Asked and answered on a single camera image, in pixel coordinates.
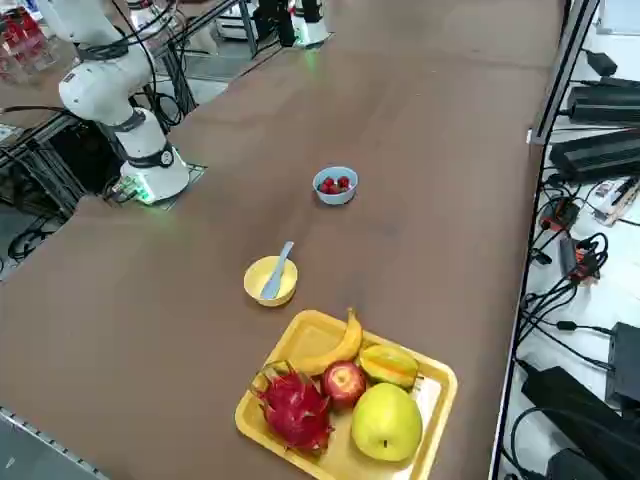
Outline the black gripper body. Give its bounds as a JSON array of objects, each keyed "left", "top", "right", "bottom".
[{"left": 255, "top": 0, "right": 294, "bottom": 24}]

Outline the light blue spoon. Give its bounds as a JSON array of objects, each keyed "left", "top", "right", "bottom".
[{"left": 259, "top": 241, "right": 295, "bottom": 301}]

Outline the light blue bowl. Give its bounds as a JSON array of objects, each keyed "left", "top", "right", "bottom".
[{"left": 312, "top": 166, "right": 360, "bottom": 206}]

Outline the yellow bowl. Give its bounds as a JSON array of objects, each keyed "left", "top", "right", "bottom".
[{"left": 243, "top": 255, "right": 299, "bottom": 308}]

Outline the clear rack with red boxes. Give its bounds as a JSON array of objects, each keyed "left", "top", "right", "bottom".
[{"left": 0, "top": 9, "right": 62, "bottom": 86}]

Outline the yellow plastic tray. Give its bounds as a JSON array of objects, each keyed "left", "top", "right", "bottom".
[{"left": 234, "top": 309, "right": 459, "bottom": 480}]

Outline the small black power adapter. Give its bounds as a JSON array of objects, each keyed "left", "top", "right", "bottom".
[{"left": 584, "top": 49, "right": 619, "bottom": 76}]

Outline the yellow banana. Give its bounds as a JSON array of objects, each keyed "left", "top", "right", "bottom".
[{"left": 288, "top": 306, "right": 364, "bottom": 377}]

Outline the long black ribbed power brick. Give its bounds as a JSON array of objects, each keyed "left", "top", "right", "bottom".
[
  {"left": 549, "top": 130, "right": 640, "bottom": 182},
  {"left": 568, "top": 84, "right": 640, "bottom": 126}
]

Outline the orange and black connector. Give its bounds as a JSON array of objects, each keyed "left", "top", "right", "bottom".
[
  {"left": 558, "top": 237, "right": 601, "bottom": 285},
  {"left": 539, "top": 197, "right": 581, "bottom": 232}
]

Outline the yellow starfruit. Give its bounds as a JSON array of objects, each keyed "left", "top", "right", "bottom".
[{"left": 357, "top": 344, "right": 420, "bottom": 392}]

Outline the red apple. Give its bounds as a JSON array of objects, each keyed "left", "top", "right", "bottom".
[{"left": 320, "top": 360, "right": 368, "bottom": 412}]

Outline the circuit board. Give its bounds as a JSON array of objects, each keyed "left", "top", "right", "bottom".
[{"left": 592, "top": 177, "right": 640, "bottom": 227}]

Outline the red dragon fruit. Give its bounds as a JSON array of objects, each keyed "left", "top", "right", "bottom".
[{"left": 249, "top": 360, "right": 335, "bottom": 457}]

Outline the black box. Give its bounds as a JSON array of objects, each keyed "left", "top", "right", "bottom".
[{"left": 604, "top": 322, "right": 640, "bottom": 407}]

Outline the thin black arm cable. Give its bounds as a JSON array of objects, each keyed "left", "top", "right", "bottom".
[{"left": 112, "top": 0, "right": 184, "bottom": 134}]

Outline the aluminium camera post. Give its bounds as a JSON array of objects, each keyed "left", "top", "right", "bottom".
[{"left": 528, "top": 0, "right": 601, "bottom": 146}]

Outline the aluminium rail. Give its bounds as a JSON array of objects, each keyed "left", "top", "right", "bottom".
[{"left": 0, "top": 405, "right": 109, "bottom": 480}]

